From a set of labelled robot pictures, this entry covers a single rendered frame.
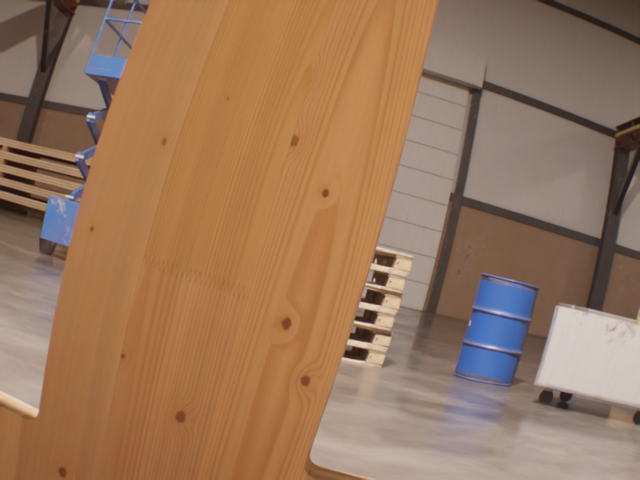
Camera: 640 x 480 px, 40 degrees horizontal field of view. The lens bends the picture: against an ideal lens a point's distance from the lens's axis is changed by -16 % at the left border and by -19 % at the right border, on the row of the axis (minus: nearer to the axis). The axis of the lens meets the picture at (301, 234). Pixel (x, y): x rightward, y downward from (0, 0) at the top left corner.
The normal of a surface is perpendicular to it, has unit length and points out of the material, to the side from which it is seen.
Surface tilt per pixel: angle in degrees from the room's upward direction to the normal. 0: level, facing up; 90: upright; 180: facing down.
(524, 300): 89
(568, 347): 90
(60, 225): 90
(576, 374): 90
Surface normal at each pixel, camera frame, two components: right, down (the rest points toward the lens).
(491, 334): -0.39, -0.11
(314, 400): -0.09, -0.04
